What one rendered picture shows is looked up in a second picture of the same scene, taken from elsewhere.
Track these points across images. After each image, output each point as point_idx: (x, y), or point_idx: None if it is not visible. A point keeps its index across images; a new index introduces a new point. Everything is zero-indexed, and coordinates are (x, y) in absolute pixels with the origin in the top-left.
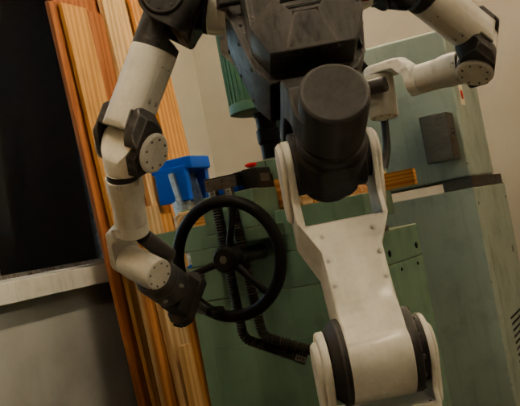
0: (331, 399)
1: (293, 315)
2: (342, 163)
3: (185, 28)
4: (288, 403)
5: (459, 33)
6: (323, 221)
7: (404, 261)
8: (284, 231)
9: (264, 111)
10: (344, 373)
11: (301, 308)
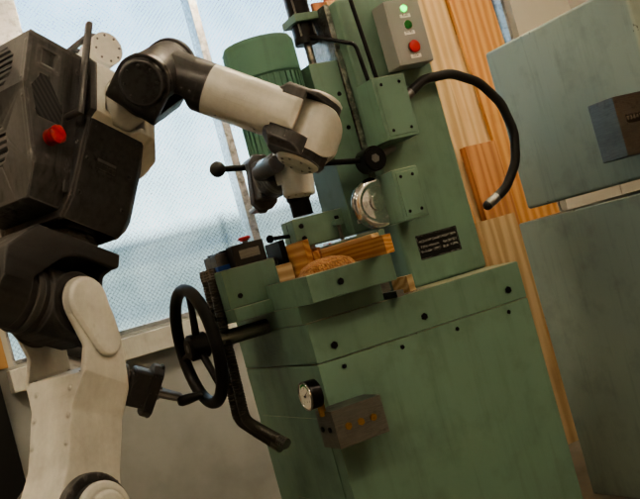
0: None
1: (294, 393)
2: (16, 331)
3: None
4: (307, 479)
5: (249, 127)
6: (291, 302)
7: (469, 317)
8: (272, 308)
9: None
10: None
11: (296, 387)
